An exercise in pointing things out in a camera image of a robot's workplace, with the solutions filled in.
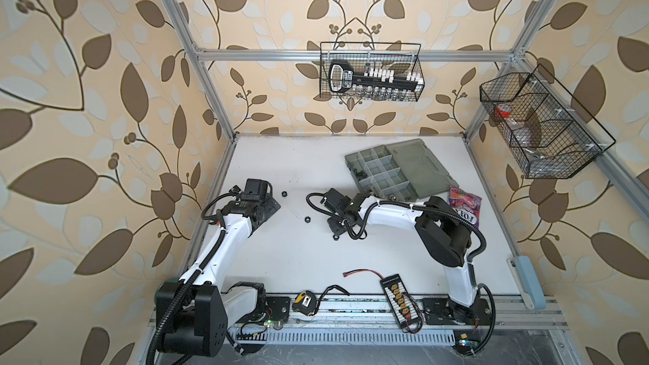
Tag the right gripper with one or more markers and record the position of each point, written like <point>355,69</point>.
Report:
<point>335,230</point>

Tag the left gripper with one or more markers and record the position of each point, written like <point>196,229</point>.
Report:
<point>270,204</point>

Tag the grey compartment organizer box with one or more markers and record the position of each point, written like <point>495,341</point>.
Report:
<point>406,171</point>

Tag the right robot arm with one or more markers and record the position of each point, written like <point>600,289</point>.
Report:
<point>450,239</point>

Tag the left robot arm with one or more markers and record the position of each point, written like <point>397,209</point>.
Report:
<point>194,314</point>

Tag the yellow black tape measure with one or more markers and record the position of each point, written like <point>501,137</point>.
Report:
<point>305,303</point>

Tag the black charger board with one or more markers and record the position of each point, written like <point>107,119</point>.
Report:
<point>407,313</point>

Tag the pink candy bag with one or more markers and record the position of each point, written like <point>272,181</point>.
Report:
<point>467,205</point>

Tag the socket set holder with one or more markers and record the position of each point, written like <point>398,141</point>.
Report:
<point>342,77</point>

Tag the center wire basket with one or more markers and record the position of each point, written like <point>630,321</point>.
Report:
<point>401,57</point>

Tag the wire basket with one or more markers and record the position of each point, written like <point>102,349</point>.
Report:
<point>551,133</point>
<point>401,57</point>

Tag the right wire basket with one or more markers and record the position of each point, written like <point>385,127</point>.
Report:
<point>551,133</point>

